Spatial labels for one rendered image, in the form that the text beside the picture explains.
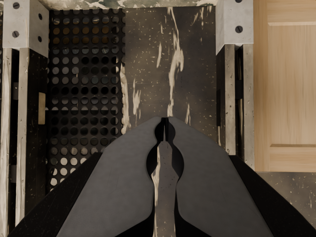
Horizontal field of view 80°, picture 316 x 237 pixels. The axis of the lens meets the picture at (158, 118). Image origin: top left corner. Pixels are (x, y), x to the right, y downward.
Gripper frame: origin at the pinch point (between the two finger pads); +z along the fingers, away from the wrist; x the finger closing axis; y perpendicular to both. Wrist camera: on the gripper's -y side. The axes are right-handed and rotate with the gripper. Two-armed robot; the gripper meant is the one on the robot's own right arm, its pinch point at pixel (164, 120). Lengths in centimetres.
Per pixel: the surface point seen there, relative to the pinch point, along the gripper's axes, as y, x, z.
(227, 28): -2.3, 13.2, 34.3
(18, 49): 2.2, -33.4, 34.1
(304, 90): 10.5, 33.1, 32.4
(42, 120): 18.2, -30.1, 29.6
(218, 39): 0.3, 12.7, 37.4
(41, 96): 12.8, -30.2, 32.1
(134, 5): -6.5, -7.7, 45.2
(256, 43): 1.2, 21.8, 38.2
